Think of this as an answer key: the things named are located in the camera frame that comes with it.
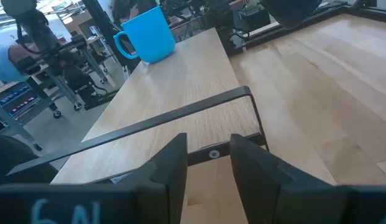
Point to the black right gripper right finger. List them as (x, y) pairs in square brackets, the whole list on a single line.
[(261, 186)]

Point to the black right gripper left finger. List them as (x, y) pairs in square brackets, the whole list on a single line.
[(164, 180)]

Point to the blue mug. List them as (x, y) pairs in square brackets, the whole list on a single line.
[(152, 37)]

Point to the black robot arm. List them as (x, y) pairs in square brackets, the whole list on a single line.
[(40, 31)]

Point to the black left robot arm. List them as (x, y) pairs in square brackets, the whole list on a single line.
[(289, 12)]

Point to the grey wheeled metal cart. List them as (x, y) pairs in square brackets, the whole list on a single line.
[(63, 87)]

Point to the black office chair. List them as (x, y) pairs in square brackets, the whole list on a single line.
[(15, 158)]

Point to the blue printed panel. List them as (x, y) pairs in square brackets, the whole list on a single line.
[(15, 99)]

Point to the person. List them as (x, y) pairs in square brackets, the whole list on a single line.
[(4, 65), (122, 12)]

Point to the black aluminium table frame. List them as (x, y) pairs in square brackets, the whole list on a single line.
[(264, 34)]

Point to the black metal post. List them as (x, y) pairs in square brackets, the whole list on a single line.
[(99, 18)]

